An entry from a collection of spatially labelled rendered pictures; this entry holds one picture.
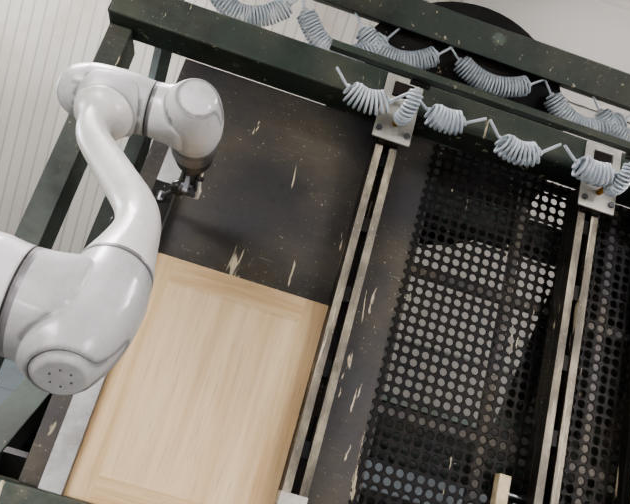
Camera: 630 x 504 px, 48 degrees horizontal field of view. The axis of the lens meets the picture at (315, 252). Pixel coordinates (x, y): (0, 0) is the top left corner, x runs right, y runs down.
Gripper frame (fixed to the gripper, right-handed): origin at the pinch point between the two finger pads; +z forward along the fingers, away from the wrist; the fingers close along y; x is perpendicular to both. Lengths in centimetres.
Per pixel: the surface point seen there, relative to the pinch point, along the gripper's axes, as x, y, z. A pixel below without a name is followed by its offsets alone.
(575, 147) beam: -90, 47, 6
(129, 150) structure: 21.0, 13.1, 20.9
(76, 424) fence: 8, -55, 12
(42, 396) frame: 27, -49, 64
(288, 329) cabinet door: -30.6, -20.8, 14.5
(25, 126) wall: 143, 113, 272
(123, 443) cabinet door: -3, -56, 14
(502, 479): -88, -40, 13
